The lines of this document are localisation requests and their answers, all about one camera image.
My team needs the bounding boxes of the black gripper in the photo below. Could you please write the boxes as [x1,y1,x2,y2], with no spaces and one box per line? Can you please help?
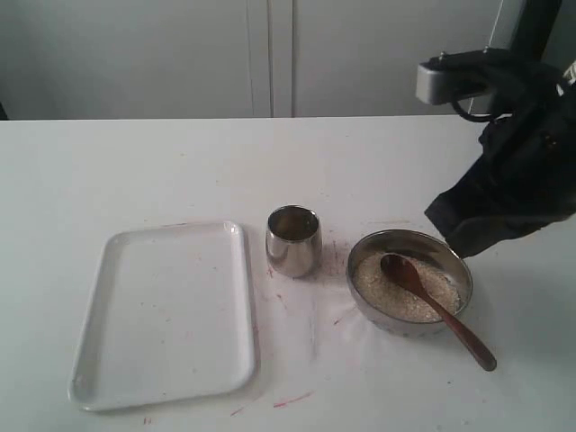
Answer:
[425,60,575,257]

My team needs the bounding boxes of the brown wooden spoon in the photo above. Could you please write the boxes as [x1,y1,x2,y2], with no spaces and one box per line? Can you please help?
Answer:
[380,254,497,372]

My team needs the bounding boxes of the beige grains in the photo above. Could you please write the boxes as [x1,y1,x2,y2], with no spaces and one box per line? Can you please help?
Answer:
[353,253,460,323]

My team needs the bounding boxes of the steel bowl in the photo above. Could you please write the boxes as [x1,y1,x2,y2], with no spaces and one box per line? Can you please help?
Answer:
[346,229,473,338]

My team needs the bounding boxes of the steel cup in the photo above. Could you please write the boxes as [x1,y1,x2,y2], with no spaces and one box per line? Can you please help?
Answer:
[265,205,322,278]

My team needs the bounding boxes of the white rectangular plastic tray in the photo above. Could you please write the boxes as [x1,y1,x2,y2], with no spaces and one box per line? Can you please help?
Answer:
[67,221,257,412]

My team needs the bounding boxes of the white cabinet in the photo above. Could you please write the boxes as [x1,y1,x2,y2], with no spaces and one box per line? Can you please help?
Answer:
[1,1,523,120]

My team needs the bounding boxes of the dark vertical post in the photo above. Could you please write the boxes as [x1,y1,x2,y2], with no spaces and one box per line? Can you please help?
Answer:
[489,0,563,60]

